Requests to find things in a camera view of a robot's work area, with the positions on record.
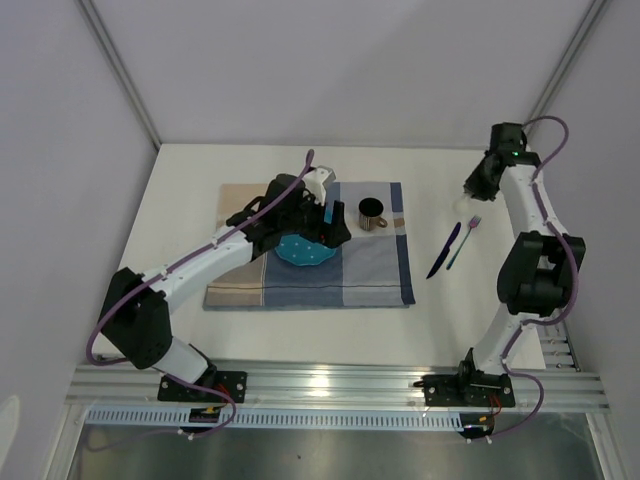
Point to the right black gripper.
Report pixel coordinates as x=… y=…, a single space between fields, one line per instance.
x=472 y=185

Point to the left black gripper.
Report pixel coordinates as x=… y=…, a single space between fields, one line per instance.
x=332 y=234

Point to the teal dotted plate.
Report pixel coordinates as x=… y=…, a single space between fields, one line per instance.
x=301 y=252

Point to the brown mug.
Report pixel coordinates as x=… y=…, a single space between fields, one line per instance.
x=370 y=211

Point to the blue beige checked cloth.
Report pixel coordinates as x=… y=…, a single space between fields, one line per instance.
x=372 y=270

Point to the white ceramic spoon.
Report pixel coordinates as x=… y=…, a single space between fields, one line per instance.
x=462 y=205

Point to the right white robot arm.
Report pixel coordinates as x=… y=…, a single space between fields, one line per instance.
x=538 y=281

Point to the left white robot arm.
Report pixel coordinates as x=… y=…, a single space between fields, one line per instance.
x=136 y=315

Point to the purple teal fork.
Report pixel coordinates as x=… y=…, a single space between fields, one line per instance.
x=473 y=223

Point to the purple knife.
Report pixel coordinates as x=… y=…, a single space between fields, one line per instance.
x=445 y=251

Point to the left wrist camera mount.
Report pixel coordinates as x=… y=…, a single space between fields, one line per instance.
x=317 y=181

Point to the aluminium mounting rail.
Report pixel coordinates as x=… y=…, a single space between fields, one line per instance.
x=290 y=385

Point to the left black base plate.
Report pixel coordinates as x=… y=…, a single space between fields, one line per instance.
x=231 y=383

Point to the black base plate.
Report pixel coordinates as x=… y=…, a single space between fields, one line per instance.
x=231 y=383
x=440 y=392

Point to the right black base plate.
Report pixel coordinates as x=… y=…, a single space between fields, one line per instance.
x=440 y=392

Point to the right aluminium frame post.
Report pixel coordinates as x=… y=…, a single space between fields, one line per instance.
x=577 y=43

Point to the aluminium frame post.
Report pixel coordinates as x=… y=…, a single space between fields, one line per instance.
x=99 y=31
x=577 y=43

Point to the white slotted cable duct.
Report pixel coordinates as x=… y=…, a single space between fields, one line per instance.
x=275 y=418

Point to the left aluminium frame post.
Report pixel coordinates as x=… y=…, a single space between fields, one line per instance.
x=99 y=31

